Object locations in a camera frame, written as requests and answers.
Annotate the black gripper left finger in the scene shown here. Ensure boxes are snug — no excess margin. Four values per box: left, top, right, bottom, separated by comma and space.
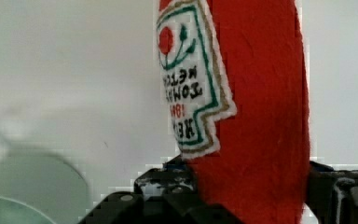
78, 156, 242, 224

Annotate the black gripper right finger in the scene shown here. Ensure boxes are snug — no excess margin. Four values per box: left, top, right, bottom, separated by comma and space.
305, 161, 358, 224

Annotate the red plush ketchup bottle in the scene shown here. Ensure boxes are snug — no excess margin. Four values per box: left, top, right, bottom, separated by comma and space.
156, 0, 310, 224

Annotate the green cup with handle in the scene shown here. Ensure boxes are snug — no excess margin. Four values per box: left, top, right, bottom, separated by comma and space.
0, 156, 90, 224

